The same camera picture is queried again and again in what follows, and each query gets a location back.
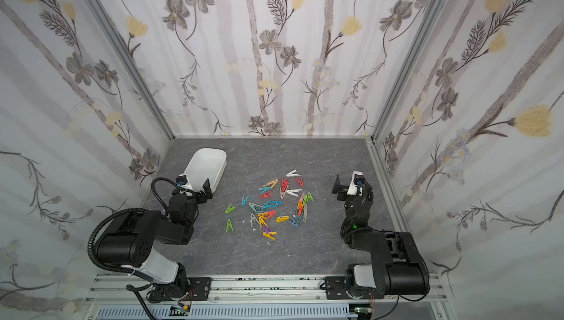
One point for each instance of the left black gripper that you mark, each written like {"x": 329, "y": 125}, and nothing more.
{"x": 194, "y": 194}

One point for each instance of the white plastic storage box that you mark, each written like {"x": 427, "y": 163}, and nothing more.
{"x": 206, "y": 164}

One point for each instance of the tan clothespin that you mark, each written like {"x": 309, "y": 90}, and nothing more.
{"x": 271, "y": 184}

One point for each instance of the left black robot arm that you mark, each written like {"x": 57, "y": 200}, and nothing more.
{"x": 124, "y": 243}

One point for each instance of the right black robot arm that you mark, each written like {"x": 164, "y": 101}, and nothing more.
{"x": 396, "y": 267}

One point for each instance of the green clothespin left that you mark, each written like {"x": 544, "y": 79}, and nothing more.
{"x": 230, "y": 208}

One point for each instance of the green clothespin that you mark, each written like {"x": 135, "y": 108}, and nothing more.
{"x": 229, "y": 226}
{"x": 230, "y": 208}
{"x": 308, "y": 198}

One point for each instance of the green clothespin right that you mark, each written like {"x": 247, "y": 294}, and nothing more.
{"x": 308, "y": 198}

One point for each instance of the red clothespin right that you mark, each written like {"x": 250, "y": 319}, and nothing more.
{"x": 300, "y": 181}

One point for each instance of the teal clothespin small left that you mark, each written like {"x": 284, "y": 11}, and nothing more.
{"x": 245, "y": 200}

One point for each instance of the green clothespin lower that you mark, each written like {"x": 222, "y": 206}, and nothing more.
{"x": 229, "y": 226}

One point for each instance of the white clothespin near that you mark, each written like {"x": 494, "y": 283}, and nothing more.
{"x": 293, "y": 192}

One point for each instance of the white clothespin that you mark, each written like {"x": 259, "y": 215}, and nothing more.
{"x": 293, "y": 173}
{"x": 293, "y": 192}

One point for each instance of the white clothespin far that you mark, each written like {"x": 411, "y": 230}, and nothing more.
{"x": 293, "y": 173}

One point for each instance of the grey clothespin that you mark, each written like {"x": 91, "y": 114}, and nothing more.
{"x": 254, "y": 220}

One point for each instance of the mint clothespin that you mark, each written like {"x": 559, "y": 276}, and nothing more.
{"x": 257, "y": 208}

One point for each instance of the red clothespin pair left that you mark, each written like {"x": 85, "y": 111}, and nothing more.
{"x": 284, "y": 184}

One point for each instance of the beige brown clothespin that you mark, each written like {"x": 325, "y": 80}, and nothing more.
{"x": 282, "y": 193}

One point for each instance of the teal clothespin upper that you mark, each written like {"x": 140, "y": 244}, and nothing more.
{"x": 264, "y": 190}

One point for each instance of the red clothespin by teal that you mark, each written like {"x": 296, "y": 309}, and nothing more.
{"x": 266, "y": 195}

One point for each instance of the blue clothespin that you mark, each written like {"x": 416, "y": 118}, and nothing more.
{"x": 272, "y": 204}

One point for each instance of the yellow clothespin bottom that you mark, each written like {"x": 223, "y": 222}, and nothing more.
{"x": 270, "y": 235}

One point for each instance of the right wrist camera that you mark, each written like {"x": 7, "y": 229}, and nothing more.
{"x": 355, "y": 183}

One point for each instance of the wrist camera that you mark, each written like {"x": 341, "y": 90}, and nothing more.
{"x": 355, "y": 183}
{"x": 183, "y": 184}

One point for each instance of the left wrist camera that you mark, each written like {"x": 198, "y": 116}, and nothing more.
{"x": 183, "y": 184}

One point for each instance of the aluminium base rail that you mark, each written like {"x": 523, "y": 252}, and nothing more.
{"x": 108, "y": 297}

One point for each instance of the white cable duct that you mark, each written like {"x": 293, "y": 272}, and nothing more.
{"x": 261, "y": 311}

